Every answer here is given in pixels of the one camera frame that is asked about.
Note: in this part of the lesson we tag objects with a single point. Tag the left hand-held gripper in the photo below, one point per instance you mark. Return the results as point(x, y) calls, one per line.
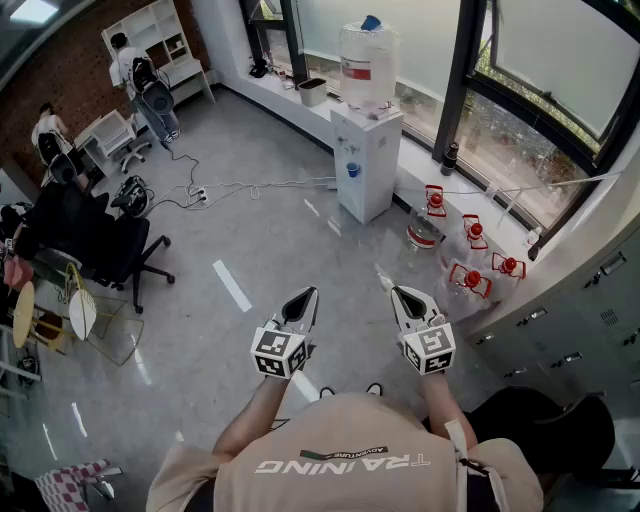
point(277, 345)

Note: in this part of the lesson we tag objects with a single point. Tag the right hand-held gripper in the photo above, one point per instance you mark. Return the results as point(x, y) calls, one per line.
point(430, 347)

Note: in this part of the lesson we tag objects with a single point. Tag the blue cup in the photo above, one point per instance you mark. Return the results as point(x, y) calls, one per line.
point(353, 170)

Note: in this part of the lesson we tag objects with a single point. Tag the person's right forearm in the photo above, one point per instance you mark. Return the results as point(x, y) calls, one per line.
point(445, 405)

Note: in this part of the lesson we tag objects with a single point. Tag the person's left forearm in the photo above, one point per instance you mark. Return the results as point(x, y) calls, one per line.
point(255, 415)

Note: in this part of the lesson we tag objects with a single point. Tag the empty water jug red label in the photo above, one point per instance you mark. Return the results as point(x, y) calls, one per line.
point(422, 225)

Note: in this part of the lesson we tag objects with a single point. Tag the black and white right shoe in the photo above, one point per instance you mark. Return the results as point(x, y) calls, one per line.
point(374, 388)

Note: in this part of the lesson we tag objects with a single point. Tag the black and white shoe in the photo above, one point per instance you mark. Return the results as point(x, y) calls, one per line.
point(327, 392)
point(374, 388)

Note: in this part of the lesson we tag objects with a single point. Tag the black and white left shoe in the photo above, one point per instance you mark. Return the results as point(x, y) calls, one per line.
point(327, 392)

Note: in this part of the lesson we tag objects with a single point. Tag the long white power strip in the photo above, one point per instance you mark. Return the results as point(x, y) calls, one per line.
point(331, 185)

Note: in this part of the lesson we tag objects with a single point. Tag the beige printed t-shirt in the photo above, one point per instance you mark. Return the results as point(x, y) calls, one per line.
point(340, 450)

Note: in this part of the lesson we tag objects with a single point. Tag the white water dispenser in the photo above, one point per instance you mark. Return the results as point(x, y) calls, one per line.
point(367, 165)

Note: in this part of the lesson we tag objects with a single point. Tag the white power strip with plugs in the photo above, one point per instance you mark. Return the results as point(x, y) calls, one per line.
point(197, 195)

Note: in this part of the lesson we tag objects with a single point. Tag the black thermos bottle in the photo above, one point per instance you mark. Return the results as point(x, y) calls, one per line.
point(449, 160)

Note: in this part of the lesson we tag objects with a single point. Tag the grey metal locker cabinet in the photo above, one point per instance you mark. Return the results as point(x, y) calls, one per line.
point(570, 320)

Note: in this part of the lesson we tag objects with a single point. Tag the black padded chair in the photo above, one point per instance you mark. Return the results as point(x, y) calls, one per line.
point(550, 435)

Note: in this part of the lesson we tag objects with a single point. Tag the black office chair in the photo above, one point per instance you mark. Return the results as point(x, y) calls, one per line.
point(100, 235)

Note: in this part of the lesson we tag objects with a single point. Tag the beige waste bin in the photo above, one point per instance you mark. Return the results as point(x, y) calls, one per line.
point(312, 92)

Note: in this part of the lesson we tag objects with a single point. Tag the black framed window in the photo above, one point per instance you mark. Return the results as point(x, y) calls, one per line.
point(457, 75)

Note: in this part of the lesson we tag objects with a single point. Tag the small black object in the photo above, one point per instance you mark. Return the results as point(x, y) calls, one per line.
point(258, 69)

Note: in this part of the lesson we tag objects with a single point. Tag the large clear water jug blue cap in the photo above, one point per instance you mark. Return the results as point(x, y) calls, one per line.
point(367, 65)

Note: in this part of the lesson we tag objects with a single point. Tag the white swivel chair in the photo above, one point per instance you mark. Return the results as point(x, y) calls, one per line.
point(117, 135)

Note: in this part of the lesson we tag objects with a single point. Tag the round wooden table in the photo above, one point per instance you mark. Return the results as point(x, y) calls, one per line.
point(23, 315)

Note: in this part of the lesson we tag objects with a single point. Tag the white shelf desk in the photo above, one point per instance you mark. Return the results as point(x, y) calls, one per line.
point(170, 45)

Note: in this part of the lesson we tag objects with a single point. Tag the red white checkered cloth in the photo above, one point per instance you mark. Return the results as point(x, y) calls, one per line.
point(65, 487)

